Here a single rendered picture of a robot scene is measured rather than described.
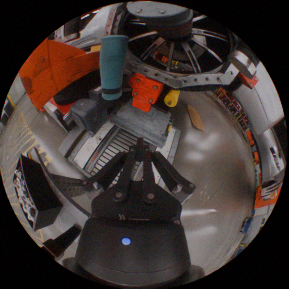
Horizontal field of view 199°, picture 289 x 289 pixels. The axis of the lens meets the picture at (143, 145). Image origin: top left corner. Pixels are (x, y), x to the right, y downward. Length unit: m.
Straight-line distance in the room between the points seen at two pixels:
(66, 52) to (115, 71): 0.39
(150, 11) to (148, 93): 0.33
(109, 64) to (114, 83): 0.08
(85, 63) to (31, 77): 0.34
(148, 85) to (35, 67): 0.55
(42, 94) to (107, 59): 0.37
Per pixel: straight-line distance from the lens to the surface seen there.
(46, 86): 0.54
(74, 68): 0.61
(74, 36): 0.29
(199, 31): 0.49
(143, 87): 0.39
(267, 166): 2.48
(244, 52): 0.16
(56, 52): 0.59
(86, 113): 0.47
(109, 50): 0.30
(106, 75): 0.32
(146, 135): 0.64
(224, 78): 0.37
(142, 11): 0.26
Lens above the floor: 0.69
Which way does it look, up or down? 63 degrees down
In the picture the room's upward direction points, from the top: 28 degrees clockwise
